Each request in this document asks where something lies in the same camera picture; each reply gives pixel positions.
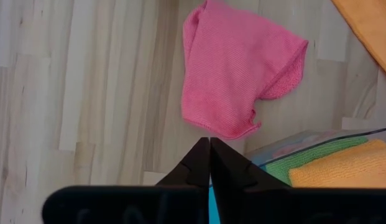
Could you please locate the clear plastic bin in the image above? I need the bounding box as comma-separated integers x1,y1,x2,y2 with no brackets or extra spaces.
242,126,386,189

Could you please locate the blue microfiber towel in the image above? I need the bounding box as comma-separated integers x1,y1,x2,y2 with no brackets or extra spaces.
208,185,222,224

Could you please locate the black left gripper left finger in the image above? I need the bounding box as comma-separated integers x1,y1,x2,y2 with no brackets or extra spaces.
42,137,211,224

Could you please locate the pink microfiber towel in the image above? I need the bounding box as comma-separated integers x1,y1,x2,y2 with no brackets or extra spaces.
181,0,309,140

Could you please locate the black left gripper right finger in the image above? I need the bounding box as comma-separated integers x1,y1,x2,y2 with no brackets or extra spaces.
210,137,386,224

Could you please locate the green microfiber towel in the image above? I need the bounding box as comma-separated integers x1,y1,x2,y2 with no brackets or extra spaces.
264,136,370,186

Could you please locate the orange microfiber towel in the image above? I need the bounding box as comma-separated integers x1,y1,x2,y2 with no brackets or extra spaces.
331,0,386,78
288,139,386,189

